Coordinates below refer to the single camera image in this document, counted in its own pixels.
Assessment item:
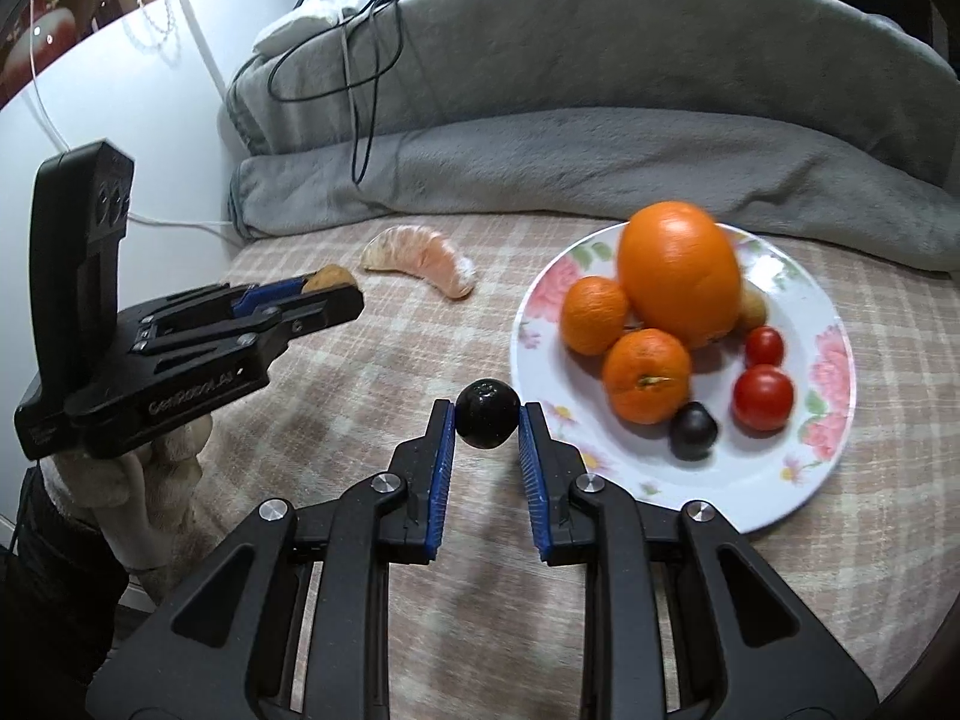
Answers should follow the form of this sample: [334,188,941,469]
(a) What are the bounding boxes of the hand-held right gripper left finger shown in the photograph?
[86,399,456,720]

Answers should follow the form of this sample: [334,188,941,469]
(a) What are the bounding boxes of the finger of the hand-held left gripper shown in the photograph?
[131,275,310,332]
[133,283,366,362]

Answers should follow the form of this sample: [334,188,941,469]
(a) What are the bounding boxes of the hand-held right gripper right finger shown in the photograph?
[517,402,878,720]

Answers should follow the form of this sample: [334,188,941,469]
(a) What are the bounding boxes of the small dark round fruit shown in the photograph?
[456,380,520,449]
[669,402,719,461]

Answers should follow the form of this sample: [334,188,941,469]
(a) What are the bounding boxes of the tangerine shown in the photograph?
[561,276,629,356]
[603,328,692,425]

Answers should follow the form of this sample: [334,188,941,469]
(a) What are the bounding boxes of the white floral plate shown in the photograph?
[510,223,856,535]

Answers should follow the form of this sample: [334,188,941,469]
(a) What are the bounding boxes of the large orange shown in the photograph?
[616,201,743,350]

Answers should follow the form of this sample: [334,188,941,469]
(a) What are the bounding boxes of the red cherry tomato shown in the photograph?
[744,326,785,367]

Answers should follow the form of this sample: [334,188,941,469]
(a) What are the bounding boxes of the person's left hand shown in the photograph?
[41,412,215,601]

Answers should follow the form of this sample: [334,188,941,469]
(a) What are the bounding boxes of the peeled tangerine segments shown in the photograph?
[360,225,479,299]

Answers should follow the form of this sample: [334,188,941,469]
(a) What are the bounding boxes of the white charger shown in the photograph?
[255,0,376,57]

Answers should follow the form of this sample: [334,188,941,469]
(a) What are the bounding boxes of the grey blanket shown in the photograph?
[217,0,960,275]

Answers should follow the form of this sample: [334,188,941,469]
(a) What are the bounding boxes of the white cable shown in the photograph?
[26,0,233,230]

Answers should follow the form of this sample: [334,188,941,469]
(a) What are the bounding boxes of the black cable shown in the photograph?
[266,0,443,187]

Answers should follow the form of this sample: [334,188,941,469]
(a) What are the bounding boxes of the wall poster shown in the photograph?
[0,0,170,102]

